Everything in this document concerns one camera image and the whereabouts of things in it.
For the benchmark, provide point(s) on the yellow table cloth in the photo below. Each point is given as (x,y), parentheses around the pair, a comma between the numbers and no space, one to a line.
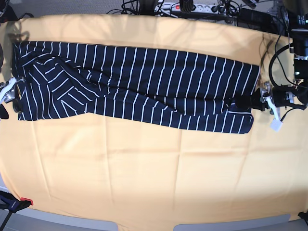
(142,176)

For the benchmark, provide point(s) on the black power adapter brick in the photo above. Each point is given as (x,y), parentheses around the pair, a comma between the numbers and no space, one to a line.
(255,18)

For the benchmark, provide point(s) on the white power strip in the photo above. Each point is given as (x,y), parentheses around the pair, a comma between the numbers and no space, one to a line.
(174,9)

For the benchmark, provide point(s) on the blue red table clamp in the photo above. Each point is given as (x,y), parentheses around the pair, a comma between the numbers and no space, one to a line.
(12,205)

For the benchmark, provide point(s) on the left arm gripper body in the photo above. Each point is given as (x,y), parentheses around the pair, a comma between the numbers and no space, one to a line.
(280,98)

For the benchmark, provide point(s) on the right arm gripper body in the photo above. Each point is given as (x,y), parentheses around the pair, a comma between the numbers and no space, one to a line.
(16,90)

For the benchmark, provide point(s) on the black clamp right corner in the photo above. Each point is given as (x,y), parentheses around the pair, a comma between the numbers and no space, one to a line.
(304,215)

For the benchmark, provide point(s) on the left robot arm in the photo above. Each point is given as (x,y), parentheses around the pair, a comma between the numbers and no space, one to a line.
(294,20)

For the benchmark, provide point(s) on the navy white-striped T-shirt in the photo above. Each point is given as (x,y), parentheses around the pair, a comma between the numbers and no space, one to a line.
(176,89)

